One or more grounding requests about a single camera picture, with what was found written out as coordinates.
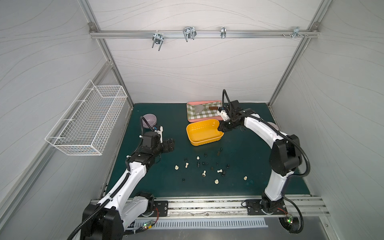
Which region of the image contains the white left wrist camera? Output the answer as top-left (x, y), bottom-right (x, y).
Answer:
top-left (154, 125), bottom-right (164, 143)

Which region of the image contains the metal hook clamp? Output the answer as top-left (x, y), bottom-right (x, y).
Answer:
top-left (221, 27), bottom-right (227, 39)

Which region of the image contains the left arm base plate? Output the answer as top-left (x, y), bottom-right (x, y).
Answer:
top-left (140, 201), bottom-right (169, 218)

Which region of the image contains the white wire basket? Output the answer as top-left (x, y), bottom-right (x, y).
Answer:
top-left (45, 80), bottom-right (127, 156)

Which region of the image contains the green checkered cloth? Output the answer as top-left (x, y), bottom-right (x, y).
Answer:
top-left (187, 101), bottom-right (224, 120)

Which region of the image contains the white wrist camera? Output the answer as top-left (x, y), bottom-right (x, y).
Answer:
top-left (154, 125), bottom-right (164, 143)
top-left (217, 108), bottom-right (230, 122)

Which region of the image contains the purple bowl left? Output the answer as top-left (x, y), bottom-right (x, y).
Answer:
top-left (142, 114), bottom-right (157, 129)

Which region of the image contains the pink patterned bowl right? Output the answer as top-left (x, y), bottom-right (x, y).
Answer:
top-left (267, 122), bottom-right (279, 131)

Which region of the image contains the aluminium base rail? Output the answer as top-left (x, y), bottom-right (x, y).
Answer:
top-left (155, 195), bottom-right (331, 219)

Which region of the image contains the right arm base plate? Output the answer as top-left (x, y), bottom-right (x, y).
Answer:
top-left (241, 198), bottom-right (288, 216)

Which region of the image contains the metal u-bolt clamp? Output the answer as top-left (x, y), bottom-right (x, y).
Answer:
top-left (152, 33), bottom-right (164, 51)
top-left (183, 27), bottom-right (197, 42)

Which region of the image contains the dark chess piece tall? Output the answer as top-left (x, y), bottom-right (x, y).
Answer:
top-left (217, 148), bottom-right (223, 156)

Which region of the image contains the pink tray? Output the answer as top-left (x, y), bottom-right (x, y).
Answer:
top-left (186, 100), bottom-right (228, 123)

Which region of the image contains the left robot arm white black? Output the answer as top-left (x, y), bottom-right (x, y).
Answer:
top-left (68, 125), bottom-right (175, 240)

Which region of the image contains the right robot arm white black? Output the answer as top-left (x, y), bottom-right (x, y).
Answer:
top-left (217, 90), bottom-right (311, 215)

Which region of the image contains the metal u-bolt clamp left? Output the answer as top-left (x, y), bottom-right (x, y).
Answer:
top-left (152, 33), bottom-right (164, 51)

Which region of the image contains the spatula with wooden handle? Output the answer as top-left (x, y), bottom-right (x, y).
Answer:
top-left (194, 105), bottom-right (220, 114)

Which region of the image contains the yellow plastic storage box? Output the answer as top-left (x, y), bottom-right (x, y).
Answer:
top-left (186, 119), bottom-right (224, 147)

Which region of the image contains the metal u-bolt clamp middle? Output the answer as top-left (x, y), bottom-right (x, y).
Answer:
top-left (183, 27), bottom-right (197, 42)

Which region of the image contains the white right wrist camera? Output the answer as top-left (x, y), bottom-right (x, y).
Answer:
top-left (217, 108), bottom-right (230, 122)

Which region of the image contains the aluminium crossbar rail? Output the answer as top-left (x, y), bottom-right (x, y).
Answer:
top-left (90, 29), bottom-right (320, 39)

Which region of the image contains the metal bracket right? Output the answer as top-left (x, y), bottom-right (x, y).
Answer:
top-left (282, 27), bottom-right (309, 40)

